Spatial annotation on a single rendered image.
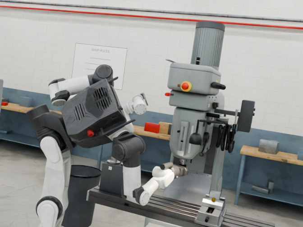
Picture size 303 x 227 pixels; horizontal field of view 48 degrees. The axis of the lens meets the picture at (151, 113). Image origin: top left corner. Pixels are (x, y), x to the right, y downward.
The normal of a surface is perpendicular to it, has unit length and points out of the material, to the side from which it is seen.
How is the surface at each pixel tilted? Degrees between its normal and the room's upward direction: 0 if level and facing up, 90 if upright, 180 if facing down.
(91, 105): 75
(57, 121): 90
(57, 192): 90
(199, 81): 90
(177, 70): 90
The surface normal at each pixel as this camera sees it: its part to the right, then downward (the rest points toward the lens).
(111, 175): -0.21, 0.06
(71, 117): -0.47, -0.25
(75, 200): 0.00, 0.15
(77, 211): 0.22, 0.18
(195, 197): -0.12, -0.67
